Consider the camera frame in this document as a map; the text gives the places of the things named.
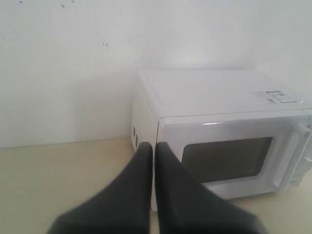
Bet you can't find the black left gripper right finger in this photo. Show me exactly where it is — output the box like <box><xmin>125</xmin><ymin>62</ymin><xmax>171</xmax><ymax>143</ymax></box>
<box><xmin>155</xmin><ymin>142</ymin><xmax>267</xmax><ymax>234</ymax></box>

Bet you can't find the white microwave door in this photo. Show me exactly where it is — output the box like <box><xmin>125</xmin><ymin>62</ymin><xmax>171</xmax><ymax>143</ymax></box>
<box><xmin>156</xmin><ymin>110</ymin><xmax>312</xmax><ymax>199</ymax></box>

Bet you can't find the white microwave oven body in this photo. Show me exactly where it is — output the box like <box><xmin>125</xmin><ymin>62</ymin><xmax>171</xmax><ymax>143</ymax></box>
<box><xmin>131</xmin><ymin>70</ymin><xmax>312</xmax><ymax>160</ymax></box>

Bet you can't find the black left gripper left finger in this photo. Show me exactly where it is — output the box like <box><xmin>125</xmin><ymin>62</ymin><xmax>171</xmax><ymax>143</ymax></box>
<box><xmin>48</xmin><ymin>142</ymin><xmax>153</xmax><ymax>234</ymax></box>

